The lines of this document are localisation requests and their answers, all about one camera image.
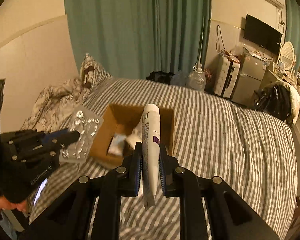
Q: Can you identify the silver foil blister pack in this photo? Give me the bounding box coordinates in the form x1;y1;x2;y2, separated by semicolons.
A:
59;106;104;163

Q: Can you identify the blue tissue pack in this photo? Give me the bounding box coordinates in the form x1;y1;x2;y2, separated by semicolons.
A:
108;133;126;157

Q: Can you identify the white purple cream tube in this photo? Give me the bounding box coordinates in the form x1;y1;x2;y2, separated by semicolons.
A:
141;104;161;210

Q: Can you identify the lit smartphone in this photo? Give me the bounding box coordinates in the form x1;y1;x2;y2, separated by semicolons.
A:
33;179;47;206

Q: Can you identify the floral patterned duvet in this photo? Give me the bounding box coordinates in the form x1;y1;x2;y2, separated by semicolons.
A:
21;78;92;132

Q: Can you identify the person's head dark hair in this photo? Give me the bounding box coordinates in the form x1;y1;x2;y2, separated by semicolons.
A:
0;170;40;213

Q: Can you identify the brown cardboard box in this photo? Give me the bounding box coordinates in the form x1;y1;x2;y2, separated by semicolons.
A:
88;103;175;170

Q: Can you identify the patterned pillow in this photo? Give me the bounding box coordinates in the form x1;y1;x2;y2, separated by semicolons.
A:
79;53;111;89

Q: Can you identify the large clear water jug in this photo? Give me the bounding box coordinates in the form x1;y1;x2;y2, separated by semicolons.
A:
186;63;206;92

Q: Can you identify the white suitcase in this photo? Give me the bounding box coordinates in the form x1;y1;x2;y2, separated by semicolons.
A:
213;54;240;99

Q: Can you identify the green curtain left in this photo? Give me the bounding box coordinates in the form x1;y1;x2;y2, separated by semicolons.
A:
64;0;211;79

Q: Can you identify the green curtain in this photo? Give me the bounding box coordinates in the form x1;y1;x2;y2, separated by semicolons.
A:
64;0;211;79
285;0;300;70

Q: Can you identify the silver mini fridge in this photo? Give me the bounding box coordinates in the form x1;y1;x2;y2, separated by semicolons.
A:
231;53;267;106

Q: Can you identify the black and white jacket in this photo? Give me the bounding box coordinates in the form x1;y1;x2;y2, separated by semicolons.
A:
252;81;300;125

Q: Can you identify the white oval vanity mirror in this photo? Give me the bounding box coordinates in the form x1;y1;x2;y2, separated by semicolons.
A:
277;41;296;73

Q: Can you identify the green curtain right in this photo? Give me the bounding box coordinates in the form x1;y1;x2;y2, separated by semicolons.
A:
285;0;300;70

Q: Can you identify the black wall television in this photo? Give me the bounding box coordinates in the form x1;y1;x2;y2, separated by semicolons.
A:
243;14;282;55

